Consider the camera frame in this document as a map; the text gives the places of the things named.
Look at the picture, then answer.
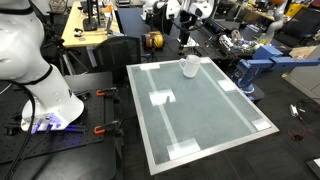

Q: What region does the grey power adapter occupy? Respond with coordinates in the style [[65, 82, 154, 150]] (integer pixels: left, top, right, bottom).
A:
[[289, 103, 300, 118]]

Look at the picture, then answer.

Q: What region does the orange black bar clamp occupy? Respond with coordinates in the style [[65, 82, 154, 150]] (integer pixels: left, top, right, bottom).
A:
[[93, 120, 123, 136], [95, 87, 120, 101]]

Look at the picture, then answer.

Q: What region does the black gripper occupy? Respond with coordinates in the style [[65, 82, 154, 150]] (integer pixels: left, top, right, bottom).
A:
[[178, 10, 198, 51]]

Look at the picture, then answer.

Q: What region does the tan cardboard box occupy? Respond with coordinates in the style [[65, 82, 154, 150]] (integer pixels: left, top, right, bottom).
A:
[[289, 44, 319, 60]]

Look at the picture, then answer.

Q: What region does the black mesh chair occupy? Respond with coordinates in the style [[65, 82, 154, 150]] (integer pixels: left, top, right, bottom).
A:
[[92, 35, 143, 84]]

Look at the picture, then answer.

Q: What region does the black fabric office chair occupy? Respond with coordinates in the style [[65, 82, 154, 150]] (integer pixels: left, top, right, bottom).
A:
[[273, 8, 320, 48]]

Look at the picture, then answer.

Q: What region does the light wooden desk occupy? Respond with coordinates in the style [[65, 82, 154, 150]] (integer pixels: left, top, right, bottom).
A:
[[61, 0, 122, 49]]

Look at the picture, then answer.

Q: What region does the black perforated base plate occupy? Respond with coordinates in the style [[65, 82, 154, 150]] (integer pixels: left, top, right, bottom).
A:
[[0, 71, 116, 164]]

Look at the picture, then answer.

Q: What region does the white ceramic mug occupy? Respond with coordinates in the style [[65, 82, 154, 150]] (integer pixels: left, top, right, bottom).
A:
[[178, 54, 202, 79]]

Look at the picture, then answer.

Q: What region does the thin red black cable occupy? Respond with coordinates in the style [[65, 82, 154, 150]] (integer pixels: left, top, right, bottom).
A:
[[287, 128, 316, 142]]

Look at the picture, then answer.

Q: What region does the black monitor stand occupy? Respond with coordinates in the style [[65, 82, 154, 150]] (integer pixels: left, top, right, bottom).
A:
[[82, 0, 101, 32]]

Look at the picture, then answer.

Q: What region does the silver robotic hand device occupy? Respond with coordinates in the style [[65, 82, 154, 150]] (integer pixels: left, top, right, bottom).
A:
[[218, 29, 242, 52]]

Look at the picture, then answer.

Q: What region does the yellow black cable reel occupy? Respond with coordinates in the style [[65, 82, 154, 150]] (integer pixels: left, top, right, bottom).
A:
[[142, 30, 165, 50]]

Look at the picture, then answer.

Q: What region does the thick black cable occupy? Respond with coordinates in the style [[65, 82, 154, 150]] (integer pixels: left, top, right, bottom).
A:
[[4, 83, 38, 180]]

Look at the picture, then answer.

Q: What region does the black camera tripod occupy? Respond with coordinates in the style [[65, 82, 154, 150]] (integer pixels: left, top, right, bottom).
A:
[[39, 19, 89, 77]]

